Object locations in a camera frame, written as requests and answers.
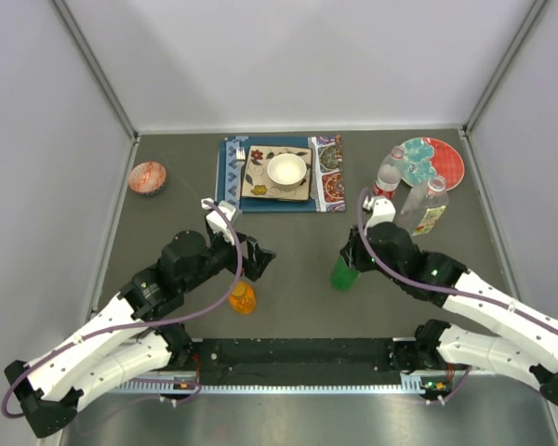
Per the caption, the green plastic bottle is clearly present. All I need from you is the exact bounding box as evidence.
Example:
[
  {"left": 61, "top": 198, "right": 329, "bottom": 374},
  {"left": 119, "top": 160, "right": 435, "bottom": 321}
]
[{"left": 329, "top": 256, "right": 360, "bottom": 292}]

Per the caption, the orange plastic bottle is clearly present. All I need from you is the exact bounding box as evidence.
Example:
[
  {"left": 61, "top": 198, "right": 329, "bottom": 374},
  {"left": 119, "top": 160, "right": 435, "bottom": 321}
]
[{"left": 228, "top": 281, "right": 257, "bottom": 315}]

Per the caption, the square clear juice bottle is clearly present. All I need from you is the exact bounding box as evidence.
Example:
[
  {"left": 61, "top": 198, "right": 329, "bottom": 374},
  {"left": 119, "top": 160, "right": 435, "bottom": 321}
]
[{"left": 394, "top": 176, "right": 449, "bottom": 236}]

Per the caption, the clear bottle red label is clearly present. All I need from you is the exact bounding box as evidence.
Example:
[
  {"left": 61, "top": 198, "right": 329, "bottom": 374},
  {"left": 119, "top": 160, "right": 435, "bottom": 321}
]
[{"left": 373, "top": 146, "right": 405, "bottom": 199}]

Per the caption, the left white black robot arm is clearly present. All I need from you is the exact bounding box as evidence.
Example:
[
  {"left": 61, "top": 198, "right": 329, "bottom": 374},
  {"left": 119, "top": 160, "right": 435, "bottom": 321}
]
[{"left": 5, "top": 230, "right": 275, "bottom": 439}]

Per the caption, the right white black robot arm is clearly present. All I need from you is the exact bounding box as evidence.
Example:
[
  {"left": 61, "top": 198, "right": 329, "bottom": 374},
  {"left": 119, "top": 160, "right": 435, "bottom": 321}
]
[{"left": 340, "top": 222, "right": 558, "bottom": 406}]

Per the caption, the square floral plate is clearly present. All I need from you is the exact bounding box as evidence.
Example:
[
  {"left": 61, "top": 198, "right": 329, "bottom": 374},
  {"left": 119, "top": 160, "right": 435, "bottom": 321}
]
[{"left": 240, "top": 145, "right": 312, "bottom": 202}]

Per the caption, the blue patterned placemat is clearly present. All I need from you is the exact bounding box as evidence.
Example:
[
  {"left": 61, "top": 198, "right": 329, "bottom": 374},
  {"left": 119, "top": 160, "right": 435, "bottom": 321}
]
[{"left": 216, "top": 135, "right": 346, "bottom": 213}]

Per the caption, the white ceramic bowl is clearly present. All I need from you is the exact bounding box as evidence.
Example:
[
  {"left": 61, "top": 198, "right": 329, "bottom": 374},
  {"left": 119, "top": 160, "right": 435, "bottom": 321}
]
[{"left": 266, "top": 153, "right": 308, "bottom": 188}]

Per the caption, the silver fork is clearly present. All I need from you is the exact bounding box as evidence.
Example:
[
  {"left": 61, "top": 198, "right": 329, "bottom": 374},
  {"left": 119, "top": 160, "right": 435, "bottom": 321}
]
[{"left": 235, "top": 148, "right": 246, "bottom": 163}]

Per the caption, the red teal round plate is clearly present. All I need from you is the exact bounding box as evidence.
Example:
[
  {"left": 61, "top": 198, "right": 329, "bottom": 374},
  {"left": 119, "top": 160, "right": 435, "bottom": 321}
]
[{"left": 398, "top": 137, "right": 465, "bottom": 191}]

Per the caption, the small red patterned bowl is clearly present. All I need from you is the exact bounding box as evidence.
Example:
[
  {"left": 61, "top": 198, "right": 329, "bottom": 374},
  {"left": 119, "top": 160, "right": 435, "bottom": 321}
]
[{"left": 127, "top": 162, "right": 167, "bottom": 196}]

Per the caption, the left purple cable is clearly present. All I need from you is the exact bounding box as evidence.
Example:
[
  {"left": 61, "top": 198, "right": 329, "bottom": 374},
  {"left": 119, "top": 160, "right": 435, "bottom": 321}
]
[{"left": 0, "top": 199, "right": 243, "bottom": 419}]

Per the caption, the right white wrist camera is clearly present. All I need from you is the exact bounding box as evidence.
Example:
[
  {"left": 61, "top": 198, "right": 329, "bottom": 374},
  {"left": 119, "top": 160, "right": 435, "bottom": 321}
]
[{"left": 362, "top": 196, "right": 396, "bottom": 231}]

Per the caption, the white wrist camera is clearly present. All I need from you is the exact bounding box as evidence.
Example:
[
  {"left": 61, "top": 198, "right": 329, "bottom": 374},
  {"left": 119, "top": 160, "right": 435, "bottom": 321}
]
[
  {"left": 362, "top": 196, "right": 396, "bottom": 231},
  {"left": 201, "top": 198, "right": 241, "bottom": 245}
]

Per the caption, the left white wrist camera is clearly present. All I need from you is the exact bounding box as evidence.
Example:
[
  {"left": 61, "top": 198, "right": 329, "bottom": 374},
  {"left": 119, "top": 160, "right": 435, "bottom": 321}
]
[{"left": 201, "top": 198, "right": 241, "bottom": 245}]

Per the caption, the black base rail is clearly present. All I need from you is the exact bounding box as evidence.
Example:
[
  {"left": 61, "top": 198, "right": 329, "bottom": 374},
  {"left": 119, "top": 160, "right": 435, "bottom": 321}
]
[{"left": 120, "top": 336, "right": 558, "bottom": 400}]

